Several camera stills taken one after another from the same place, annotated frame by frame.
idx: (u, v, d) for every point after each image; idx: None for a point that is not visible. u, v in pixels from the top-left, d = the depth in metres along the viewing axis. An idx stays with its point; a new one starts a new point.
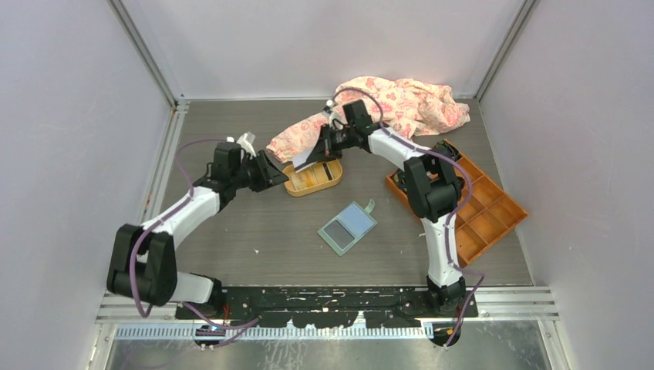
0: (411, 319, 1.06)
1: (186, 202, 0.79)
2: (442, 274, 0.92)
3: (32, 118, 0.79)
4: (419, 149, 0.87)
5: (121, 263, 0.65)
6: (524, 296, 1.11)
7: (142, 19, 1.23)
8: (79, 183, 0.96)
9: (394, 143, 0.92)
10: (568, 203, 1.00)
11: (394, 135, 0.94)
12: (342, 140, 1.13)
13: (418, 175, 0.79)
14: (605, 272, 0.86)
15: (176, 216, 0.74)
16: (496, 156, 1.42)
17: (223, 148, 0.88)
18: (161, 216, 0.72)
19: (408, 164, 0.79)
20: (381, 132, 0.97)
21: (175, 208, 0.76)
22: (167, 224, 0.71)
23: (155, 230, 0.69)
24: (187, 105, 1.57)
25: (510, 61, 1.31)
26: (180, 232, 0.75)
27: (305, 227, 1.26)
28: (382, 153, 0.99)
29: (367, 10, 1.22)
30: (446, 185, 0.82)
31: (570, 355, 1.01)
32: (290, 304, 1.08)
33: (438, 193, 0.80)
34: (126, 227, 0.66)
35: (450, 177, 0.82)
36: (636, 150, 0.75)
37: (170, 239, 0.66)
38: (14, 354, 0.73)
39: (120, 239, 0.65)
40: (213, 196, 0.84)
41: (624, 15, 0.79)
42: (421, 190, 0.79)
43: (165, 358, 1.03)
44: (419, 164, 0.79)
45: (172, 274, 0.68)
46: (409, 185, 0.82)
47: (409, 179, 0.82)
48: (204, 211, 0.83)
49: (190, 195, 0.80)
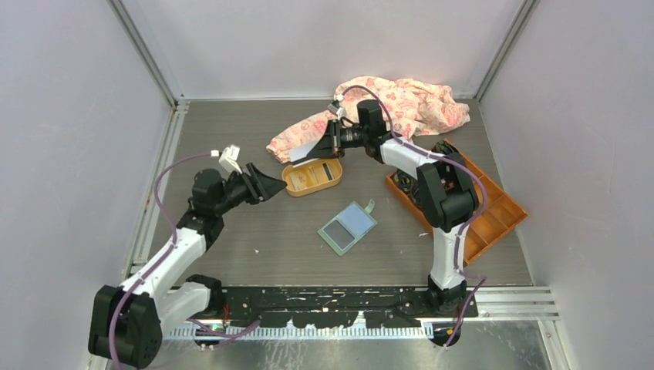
0: (411, 319, 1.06)
1: (167, 251, 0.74)
2: (445, 279, 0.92)
3: (32, 118, 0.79)
4: (433, 156, 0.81)
5: (102, 327, 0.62)
6: (524, 296, 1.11)
7: (142, 19, 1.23)
8: (79, 182, 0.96)
9: (408, 152, 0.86)
10: (568, 203, 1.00)
11: (407, 143, 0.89)
12: (352, 139, 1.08)
13: (432, 181, 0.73)
14: (605, 272, 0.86)
15: (159, 269, 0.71)
16: (496, 156, 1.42)
17: (200, 189, 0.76)
18: (142, 274, 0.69)
19: (419, 170, 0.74)
20: (393, 140, 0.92)
21: (156, 260, 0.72)
22: (148, 284, 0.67)
23: (135, 291, 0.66)
24: (187, 105, 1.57)
25: (510, 61, 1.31)
26: (165, 284, 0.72)
27: (305, 227, 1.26)
28: (393, 163, 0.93)
29: (366, 10, 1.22)
30: (462, 193, 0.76)
31: (570, 355, 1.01)
32: (290, 305, 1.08)
33: (454, 202, 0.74)
34: (106, 289, 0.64)
35: (466, 185, 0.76)
36: (637, 150, 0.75)
37: (150, 302, 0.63)
38: (14, 354, 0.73)
39: (99, 304, 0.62)
40: (199, 239, 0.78)
41: (624, 15, 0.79)
42: (436, 196, 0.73)
43: (165, 358, 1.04)
44: (432, 170, 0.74)
45: (155, 332, 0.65)
46: (423, 193, 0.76)
47: (422, 186, 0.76)
48: (190, 257, 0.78)
49: (173, 242, 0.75)
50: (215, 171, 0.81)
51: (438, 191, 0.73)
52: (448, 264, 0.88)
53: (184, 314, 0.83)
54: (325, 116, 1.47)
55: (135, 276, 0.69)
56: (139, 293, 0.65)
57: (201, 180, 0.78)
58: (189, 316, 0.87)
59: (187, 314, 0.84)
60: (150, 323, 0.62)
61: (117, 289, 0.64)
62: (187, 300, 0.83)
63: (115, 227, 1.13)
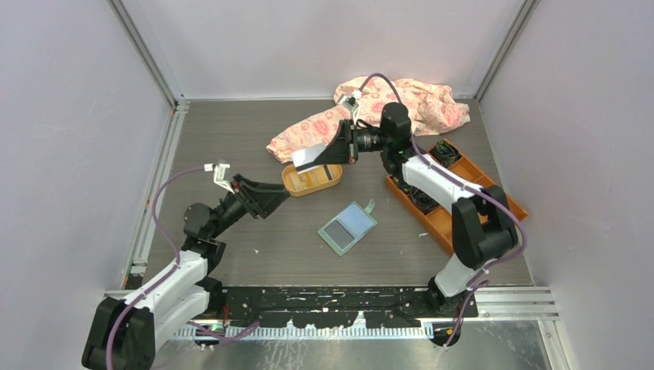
0: (412, 319, 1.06)
1: (171, 270, 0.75)
2: (453, 289, 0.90)
3: (32, 118, 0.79)
4: (469, 187, 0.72)
5: (99, 338, 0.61)
6: (524, 296, 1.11)
7: (142, 19, 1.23)
8: (79, 182, 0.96)
9: (437, 177, 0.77)
10: (568, 203, 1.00)
11: (434, 166, 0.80)
12: (370, 143, 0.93)
13: (469, 219, 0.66)
14: (605, 272, 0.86)
15: (160, 287, 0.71)
16: (496, 156, 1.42)
17: (191, 227, 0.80)
18: (143, 289, 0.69)
19: (456, 206, 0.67)
20: (421, 161, 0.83)
21: (160, 278, 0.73)
22: (150, 298, 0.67)
23: (136, 305, 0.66)
24: (187, 105, 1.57)
25: (510, 61, 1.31)
26: (165, 304, 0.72)
27: (305, 227, 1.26)
28: (419, 186, 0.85)
29: (366, 11, 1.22)
30: (500, 230, 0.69)
31: (570, 355, 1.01)
32: (290, 305, 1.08)
33: (493, 242, 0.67)
34: (108, 301, 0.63)
35: (506, 222, 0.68)
36: (638, 149, 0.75)
37: (151, 317, 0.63)
38: (15, 354, 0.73)
39: (100, 314, 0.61)
40: (202, 262, 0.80)
41: (624, 15, 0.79)
42: (473, 237, 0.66)
43: (165, 358, 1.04)
44: (470, 207, 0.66)
45: (150, 351, 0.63)
46: (458, 230, 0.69)
47: (457, 223, 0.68)
48: (191, 278, 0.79)
49: (177, 262, 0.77)
50: (203, 205, 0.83)
51: (476, 231, 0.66)
52: (461, 280, 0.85)
53: (183, 321, 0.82)
54: (325, 116, 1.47)
55: (137, 290, 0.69)
56: (139, 307, 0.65)
57: (190, 218, 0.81)
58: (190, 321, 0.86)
59: (186, 320, 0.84)
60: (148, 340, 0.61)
61: (119, 301, 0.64)
62: (184, 307, 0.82)
63: (115, 227, 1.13)
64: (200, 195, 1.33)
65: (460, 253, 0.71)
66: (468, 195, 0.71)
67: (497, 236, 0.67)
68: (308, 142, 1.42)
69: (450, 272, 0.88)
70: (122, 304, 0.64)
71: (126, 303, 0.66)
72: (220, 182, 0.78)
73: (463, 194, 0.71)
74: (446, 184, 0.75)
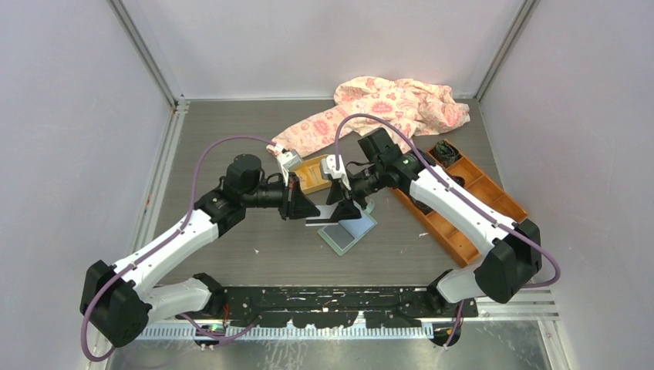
0: (411, 319, 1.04)
1: (172, 235, 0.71)
2: (450, 294, 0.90)
3: (32, 117, 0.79)
4: (502, 225, 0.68)
5: (89, 298, 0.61)
6: (525, 296, 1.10)
7: (142, 19, 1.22)
8: (79, 181, 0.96)
9: (462, 206, 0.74)
10: (568, 203, 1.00)
11: (455, 189, 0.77)
12: (369, 184, 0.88)
13: (507, 264, 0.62)
14: (604, 272, 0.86)
15: (155, 257, 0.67)
16: (496, 156, 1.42)
17: (236, 170, 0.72)
18: (135, 259, 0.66)
19: (495, 252, 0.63)
20: (436, 179, 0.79)
21: (160, 242, 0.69)
22: (139, 271, 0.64)
23: (124, 277, 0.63)
24: (187, 105, 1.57)
25: (510, 61, 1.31)
26: (160, 271, 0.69)
27: (305, 227, 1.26)
28: (430, 205, 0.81)
29: (366, 11, 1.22)
30: (529, 264, 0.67)
31: (569, 354, 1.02)
32: (290, 304, 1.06)
33: (522, 277, 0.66)
34: (99, 265, 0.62)
35: (537, 257, 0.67)
36: (637, 149, 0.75)
37: (136, 292, 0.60)
38: (15, 355, 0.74)
39: (89, 277, 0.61)
40: (209, 227, 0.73)
41: (623, 15, 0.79)
42: (509, 279, 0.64)
43: (165, 357, 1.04)
44: (510, 251, 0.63)
45: (138, 318, 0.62)
46: (490, 270, 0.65)
47: (489, 264, 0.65)
48: (198, 243, 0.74)
49: (180, 226, 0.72)
50: (256, 157, 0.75)
51: (510, 272, 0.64)
52: (465, 292, 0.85)
53: (171, 311, 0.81)
54: (325, 116, 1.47)
55: (131, 258, 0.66)
56: (126, 280, 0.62)
57: (241, 162, 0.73)
58: (179, 314, 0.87)
59: (173, 314, 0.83)
60: (133, 311, 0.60)
61: (109, 268, 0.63)
62: (180, 299, 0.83)
63: (115, 227, 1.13)
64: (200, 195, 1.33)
65: (484, 288, 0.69)
66: (503, 235, 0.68)
67: (524, 267, 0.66)
68: (308, 142, 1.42)
69: (455, 281, 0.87)
70: (112, 271, 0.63)
71: (115, 271, 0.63)
72: (285, 168, 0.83)
73: (497, 233, 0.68)
74: (476, 219, 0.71)
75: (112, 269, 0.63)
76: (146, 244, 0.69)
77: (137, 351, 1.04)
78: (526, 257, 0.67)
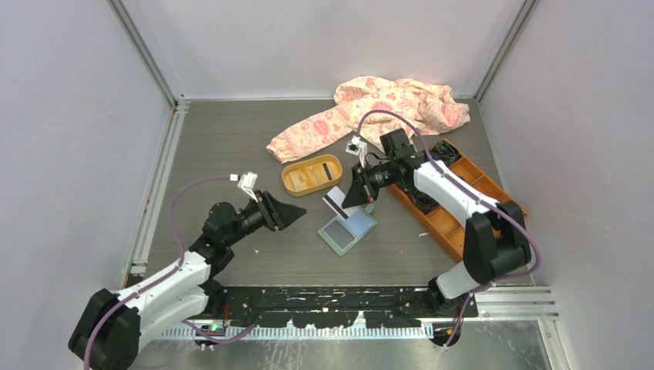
0: (412, 319, 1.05)
1: (171, 271, 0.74)
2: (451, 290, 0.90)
3: (32, 117, 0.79)
4: (485, 201, 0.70)
5: (85, 328, 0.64)
6: (524, 296, 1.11)
7: (142, 19, 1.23)
8: (79, 181, 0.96)
9: (451, 187, 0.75)
10: (568, 203, 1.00)
11: (448, 174, 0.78)
12: (384, 177, 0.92)
13: (483, 234, 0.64)
14: (603, 272, 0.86)
15: (156, 288, 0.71)
16: (496, 156, 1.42)
17: (210, 225, 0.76)
18: (139, 288, 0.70)
19: (471, 220, 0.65)
20: (434, 167, 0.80)
21: (160, 277, 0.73)
22: (141, 299, 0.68)
23: (127, 304, 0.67)
24: (187, 105, 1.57)
25: (510, 61, 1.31)
26: (158, 304, 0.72)
27: (305, 227, 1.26)
28: (429, 193, 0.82)
29: (367, 11, 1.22)
30: (514, 248, 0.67)
31: (569, 354, 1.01)
32: (290, 305, 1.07)
33: (506, 259, 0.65)
34: (102, 293, 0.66)
35: (520, 240, 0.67)
36: (637, 150, 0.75)
37: (138, 317, 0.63)
38: (14, 354, 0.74)
39: (92, 305, 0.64)
40: (203, 267, 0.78)
41: (623, 16, 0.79)
42: (487, 253, 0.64)
43: (165, 358, 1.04)
44: (486, 222, 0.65)
45: (131, 350, 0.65)
46: (469, 243, 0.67)
47: (470, 237, 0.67)
48: (190, 282, 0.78)
49: (179, 264, 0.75)
50: (229, 203, 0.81)
51: (490, 247, 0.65)
52: (463, 287, 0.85)
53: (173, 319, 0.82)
54: (325, 116, 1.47)
55: (135, 287, 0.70)
56: (129, 306, 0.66)
57: (215, 213, 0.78)
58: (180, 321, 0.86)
59: (176, 321, 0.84)
60: (129, 341, 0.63)
61: (113, 296, 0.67)
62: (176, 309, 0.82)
63: (115, 227, 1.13)
64: (200, 196, 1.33)
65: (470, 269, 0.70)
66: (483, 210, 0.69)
67: (507, 250, 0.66)
68: (308, 142, 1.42)
69: (453, 277, 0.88)
70: (115, 299, 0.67)
71: (119, 299, 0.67)
72: (247, 186, 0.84)
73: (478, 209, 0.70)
74: (461, 196, 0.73)
75: (116, 297, 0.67)
76: (149, 277, 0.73)
77: None
78: (511, 241, 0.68)
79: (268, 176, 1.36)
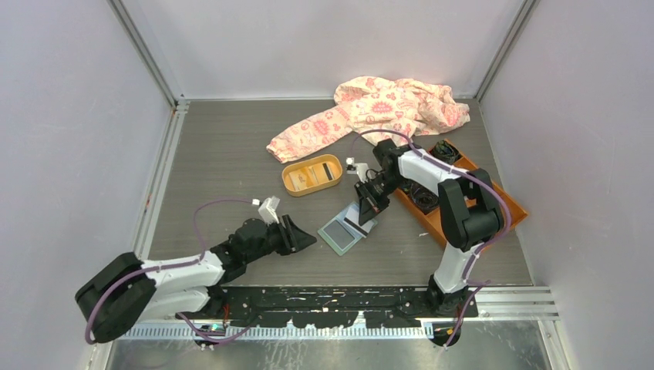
0: (411, 319, 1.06)
1: (191, 263, 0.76)
2: (450, 284, 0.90)
3: (31, 116, 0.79)
4: (456, 170, 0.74)
5: (101, 284, 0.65)
6: (524, 296, 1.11)
7: (142, 19, 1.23)
8: (79, 181, 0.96)
9: (429, 165, 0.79)
10: (568, 203, 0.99)
11: (426, 156, 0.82)
12: (382, 188, 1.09)
13: (454, 197, 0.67)
14: (604, 271, 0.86)
15: (176, 270, 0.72)
16: (496, 157, 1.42)
17: (242, 235, 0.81)
18: (161, 263, 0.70)
19: (443, 185, 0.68)
20: (414, 153, 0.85)
21: (180, 262, 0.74)
22: (161, 274, 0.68)
23: (148, 273, 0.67)
24: (187, 105, 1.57)
25: (510, 60, 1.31)
26: (168, 287, 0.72)
27: (305, 227, 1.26)
28: (412, 176, 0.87)
29: (367, 11, 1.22)
30: (487, 212, 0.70)
31: (570, 355, 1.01)
32: (290, 304, 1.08)
33: (480, 222, 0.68)
34: (129, 257, 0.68)
35: (491, 203, 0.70)
36: (637, 149, 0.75)
37: (153, 289, 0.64)
38: (12, 354, 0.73)
39: (117, 264, 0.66)
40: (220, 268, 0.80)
41: (623, 16, 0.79)
42: (460, 215, 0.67)
43: (165, 358, 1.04)
44: (457, 186, 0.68)
45: (129, 321, 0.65)
46: (443, 210, 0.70)
47: (443, 203, 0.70)
48: (200, 280, 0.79)
49: (200, 258, 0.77)
50: (262, 223, 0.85)
51: (462, 210, 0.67)
52: (456, 272, 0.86)
53: (169, 309, 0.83)
54: (325, 116, 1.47)
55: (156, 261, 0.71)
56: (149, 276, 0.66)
57: (249, 226, 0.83)
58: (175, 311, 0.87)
59: (172, 310, 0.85)
60: (134, 311, 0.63)
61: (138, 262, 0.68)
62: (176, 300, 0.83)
63: (115, 226, 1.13)
64: (200, 196, 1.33)
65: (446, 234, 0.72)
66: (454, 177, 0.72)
67: (480, 215, 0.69)
68: (308, 142, 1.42)
69: (445, 262, 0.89)
70: (138, 265, 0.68)
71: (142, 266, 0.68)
72: (270, 208, 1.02)
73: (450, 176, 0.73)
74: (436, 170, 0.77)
75: (139, 264, 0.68)
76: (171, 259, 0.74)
77: (137, 350, 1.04)
78: (483, 206, 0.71)
79: (268, 176, 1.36)
